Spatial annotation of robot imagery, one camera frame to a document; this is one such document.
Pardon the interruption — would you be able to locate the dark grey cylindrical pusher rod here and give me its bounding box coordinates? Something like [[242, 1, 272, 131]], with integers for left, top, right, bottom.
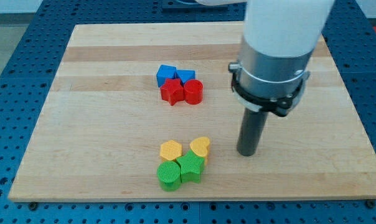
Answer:
[[237, 109, 268, 156]]

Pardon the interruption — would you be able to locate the silver wrist flange black clamp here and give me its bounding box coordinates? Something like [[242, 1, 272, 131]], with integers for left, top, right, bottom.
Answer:
[[228, 38, 310, 117]]

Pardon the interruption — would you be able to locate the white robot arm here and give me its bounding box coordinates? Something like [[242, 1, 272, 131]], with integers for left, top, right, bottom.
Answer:
[[228, 0, 335, 156]]

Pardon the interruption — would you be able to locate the yellow heart block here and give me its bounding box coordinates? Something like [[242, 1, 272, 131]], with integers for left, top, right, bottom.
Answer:
[[189, 136, 210, 165]]

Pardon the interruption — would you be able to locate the red cylinder block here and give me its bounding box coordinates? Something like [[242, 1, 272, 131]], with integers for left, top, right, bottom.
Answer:
[[184, 79, 204, 105]]

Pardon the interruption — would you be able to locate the green star block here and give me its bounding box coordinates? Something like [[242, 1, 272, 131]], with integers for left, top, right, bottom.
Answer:
[[176, 150, 205, 183]]

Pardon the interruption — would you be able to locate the blue triangle block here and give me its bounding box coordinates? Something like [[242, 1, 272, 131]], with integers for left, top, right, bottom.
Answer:
[[176, 70, 195, 85]]

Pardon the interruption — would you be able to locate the red star block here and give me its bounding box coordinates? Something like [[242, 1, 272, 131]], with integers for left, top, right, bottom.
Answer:
[[160, 78, 185, 106]]

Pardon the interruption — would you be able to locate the yellow hexagon block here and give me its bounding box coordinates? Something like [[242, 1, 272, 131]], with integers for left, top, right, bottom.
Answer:
[[159, 140, 182, 162]]

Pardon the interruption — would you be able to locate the green cylinder block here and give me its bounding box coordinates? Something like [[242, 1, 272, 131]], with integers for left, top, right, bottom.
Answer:
[[157, 161, 181, 192]]

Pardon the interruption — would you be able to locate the blue cube block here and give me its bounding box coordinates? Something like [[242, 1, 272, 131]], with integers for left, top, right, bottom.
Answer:
[[156, 65, 177, 87]]

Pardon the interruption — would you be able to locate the wooden board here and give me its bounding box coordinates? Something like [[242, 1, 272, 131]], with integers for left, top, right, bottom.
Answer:
[[8, 22, 376, 202]]

